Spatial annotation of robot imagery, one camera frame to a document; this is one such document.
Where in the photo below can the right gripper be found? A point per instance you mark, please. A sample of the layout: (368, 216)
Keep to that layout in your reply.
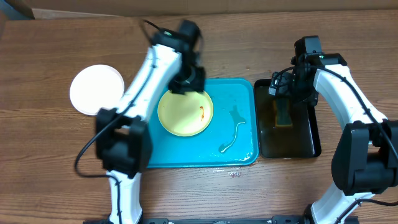
(286, 84)

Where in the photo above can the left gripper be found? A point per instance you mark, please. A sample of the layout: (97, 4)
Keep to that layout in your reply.
(198, 86)

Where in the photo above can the yellow green sponge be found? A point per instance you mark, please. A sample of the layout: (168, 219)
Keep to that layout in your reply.
(282, 113)

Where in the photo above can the yellow plate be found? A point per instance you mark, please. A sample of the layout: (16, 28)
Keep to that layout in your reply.
(185, 115)

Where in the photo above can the white plate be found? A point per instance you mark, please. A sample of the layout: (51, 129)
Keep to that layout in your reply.
(95, 87)

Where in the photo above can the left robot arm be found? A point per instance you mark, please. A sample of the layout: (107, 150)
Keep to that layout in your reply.
(123, 142)

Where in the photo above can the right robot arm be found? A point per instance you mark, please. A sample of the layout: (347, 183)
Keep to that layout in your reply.
(365, 160)

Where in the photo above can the black water tray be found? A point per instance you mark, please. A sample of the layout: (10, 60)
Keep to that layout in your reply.
(301, 140)

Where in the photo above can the teal plastic tray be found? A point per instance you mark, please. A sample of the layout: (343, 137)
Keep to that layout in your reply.
(230, 139)

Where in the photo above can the brown cardboard backdrop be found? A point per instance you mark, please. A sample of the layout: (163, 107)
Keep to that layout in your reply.
(74, 8)

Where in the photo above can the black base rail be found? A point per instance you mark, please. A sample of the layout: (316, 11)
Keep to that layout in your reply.
(274, 220)

